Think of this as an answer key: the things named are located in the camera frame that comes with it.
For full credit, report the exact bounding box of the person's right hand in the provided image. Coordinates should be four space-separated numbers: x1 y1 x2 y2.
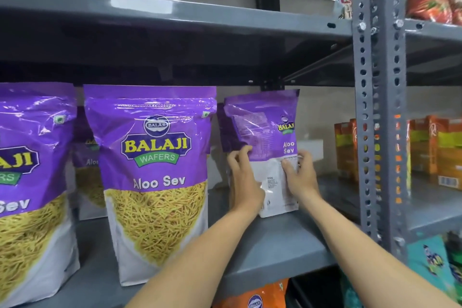
281 150 318 207

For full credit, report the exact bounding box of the person's left forearm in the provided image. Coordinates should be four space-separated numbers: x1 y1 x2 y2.
126 206 266 308

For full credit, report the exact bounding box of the person's left hand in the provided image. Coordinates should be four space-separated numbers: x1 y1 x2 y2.
226 145 266 218

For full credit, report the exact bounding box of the person's right forearm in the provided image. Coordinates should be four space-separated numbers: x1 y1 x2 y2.
299 188 459 308

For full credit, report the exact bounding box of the grey metal side rack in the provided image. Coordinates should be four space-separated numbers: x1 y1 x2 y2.
379 0 462 258

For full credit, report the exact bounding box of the grey metal shelf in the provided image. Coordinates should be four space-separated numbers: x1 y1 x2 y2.
0 0 380 308

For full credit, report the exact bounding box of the orange snack packet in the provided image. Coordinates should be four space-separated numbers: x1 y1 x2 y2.
216 278 289 308

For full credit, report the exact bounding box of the teal snack packet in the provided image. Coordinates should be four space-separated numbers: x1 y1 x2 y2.
407 231 462 308
339 269 363 308

